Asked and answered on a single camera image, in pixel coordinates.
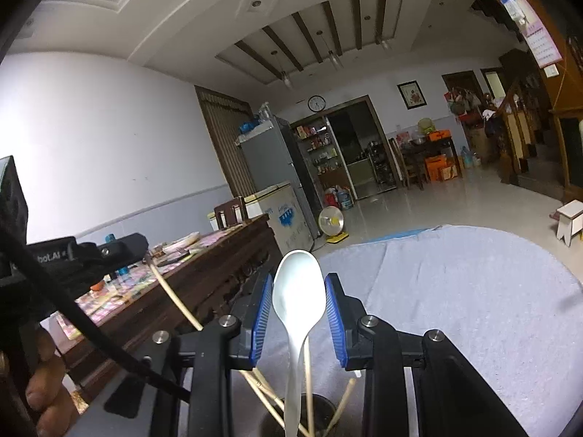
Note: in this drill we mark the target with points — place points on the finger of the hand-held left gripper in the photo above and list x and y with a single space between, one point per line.
123 248

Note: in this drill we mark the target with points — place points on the orange and white box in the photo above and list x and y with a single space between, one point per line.
451 172

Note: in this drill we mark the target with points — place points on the black perforated utensil holder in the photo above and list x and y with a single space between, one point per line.
324 414

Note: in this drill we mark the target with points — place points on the small electric fan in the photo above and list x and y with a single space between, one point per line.
331 223

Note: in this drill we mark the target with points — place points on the blue water jug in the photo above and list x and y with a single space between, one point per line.
346 200

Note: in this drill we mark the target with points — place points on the blue bag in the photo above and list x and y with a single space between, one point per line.
248 126

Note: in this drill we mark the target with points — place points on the teal bottle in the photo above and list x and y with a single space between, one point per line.
110 238

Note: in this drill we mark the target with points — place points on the wooden dining chair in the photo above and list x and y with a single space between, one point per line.
398 164

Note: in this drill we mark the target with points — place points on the round plate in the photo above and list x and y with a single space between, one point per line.
182 242

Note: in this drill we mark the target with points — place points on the flat orange box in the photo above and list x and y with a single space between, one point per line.
439 135

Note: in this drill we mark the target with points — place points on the person's left hand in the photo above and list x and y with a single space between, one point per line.
50 373

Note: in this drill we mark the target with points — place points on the brown curtain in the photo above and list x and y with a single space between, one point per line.
227 145

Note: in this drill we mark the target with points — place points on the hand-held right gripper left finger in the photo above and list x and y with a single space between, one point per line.
259 323

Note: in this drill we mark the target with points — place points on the grey refrigerator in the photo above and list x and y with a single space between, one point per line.
268 159

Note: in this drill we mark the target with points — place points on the wall calendar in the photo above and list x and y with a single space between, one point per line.
539 32

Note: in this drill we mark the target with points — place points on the glass sliding door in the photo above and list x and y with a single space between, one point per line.
360 145

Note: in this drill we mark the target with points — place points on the round wall clock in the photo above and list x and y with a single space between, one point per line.
316 104

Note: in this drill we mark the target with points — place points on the carved dark wooden sideboard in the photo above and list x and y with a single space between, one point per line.
205 273

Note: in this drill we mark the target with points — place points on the wooden staircase railing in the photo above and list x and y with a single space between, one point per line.
514 136

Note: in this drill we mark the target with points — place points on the dark wooden door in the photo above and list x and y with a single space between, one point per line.
460 91

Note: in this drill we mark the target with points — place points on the small white stool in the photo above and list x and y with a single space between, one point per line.
569 223

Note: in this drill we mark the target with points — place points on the white plastic spoon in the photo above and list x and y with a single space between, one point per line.
298 291

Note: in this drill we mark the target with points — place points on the large orange box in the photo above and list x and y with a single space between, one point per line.
435 168

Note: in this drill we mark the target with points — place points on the shelf cabinet with goods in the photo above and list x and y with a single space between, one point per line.
319 154

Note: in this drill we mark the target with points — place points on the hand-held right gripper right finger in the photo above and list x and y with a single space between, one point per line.
335 323

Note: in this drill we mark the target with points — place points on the framed wall picture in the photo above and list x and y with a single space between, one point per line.
411 95

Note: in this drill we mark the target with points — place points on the pendant lamp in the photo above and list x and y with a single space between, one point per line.
284 77
385 42
335 57

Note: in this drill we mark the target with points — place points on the clear water jug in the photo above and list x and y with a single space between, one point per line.
467 158

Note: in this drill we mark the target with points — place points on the woven basket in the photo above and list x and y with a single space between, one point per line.
426 126

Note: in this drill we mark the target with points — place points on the dark wooden dining table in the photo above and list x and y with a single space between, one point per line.
432 145

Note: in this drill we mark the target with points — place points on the dark wooden chair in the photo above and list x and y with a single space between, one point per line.
230 214

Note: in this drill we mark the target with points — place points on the white chest freezer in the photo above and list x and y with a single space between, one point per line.
282 218

